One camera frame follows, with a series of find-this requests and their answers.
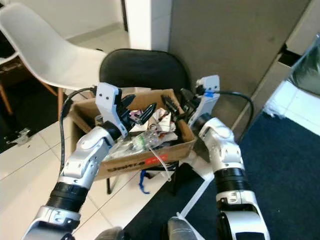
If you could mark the grey robot foot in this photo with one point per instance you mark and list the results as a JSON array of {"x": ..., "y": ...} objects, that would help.
[
  {"x": 110, "y": 234},
  {"x": 184, "y": 230}
]

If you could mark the small grey metal bracket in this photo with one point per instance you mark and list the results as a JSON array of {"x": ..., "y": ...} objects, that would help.
[{"x": 20, "y": 136}]

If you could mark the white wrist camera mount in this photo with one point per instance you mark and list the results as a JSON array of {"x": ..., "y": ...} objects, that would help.
[
  {"x": 109, "y": 105},
  {"x": 209, "y": 92}
]

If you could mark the grey robot right foot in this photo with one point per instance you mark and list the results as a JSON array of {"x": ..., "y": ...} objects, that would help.
[{"x": 184, "y": 230}]

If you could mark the grey robot left foot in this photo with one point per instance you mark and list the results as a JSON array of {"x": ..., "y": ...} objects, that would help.
[{"x": 110, "y": 234}]

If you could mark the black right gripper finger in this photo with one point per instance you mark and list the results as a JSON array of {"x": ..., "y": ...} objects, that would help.
[
  {"x": 170, "y": 103},
  {"x": 186, "y": 96}
]

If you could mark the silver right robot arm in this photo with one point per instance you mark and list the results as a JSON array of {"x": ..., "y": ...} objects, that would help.
[{"x": 225, "y": 150}]

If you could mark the brown cardboard box red print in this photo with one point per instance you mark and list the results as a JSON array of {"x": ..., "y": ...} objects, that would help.
[{"x": 180, "y": 150}]

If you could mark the black padded chair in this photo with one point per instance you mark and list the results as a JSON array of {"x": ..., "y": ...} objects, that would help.
[{"x": 145, "y": 70}]

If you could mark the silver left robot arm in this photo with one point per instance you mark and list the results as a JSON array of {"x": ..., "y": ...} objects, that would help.
[{"x": 90, "y": 160}]

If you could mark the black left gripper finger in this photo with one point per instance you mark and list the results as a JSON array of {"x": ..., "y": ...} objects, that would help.
[
  {"x": 141, "y": 119},
  {"x": 149, "y": 109}
]

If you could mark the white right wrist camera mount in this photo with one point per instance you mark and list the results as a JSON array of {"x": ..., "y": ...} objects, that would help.
[{"x": 209, "y": 92}]

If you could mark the clear plastic bottle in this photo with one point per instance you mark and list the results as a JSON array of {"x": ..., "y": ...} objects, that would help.
[{"x": 140, "y": 144}]

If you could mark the small blue plastic scrap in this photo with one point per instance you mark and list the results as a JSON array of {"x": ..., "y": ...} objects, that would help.
[{"x": 145, "y": 187}]

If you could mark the white plastic chair wooden legs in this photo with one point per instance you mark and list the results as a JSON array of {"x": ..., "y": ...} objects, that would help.
[{"x": 45, "y": 50}]

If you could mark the white floor tape strip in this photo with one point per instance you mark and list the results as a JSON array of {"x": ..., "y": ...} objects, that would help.
[{"x": 195, "y": 197}]

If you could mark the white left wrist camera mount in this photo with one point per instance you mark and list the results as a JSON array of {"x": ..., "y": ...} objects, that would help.
[{"x": 109, "y": 105}]

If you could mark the crumpled white paper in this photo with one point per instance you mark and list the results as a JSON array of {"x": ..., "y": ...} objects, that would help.
[{"x": 162, "y": 120}]

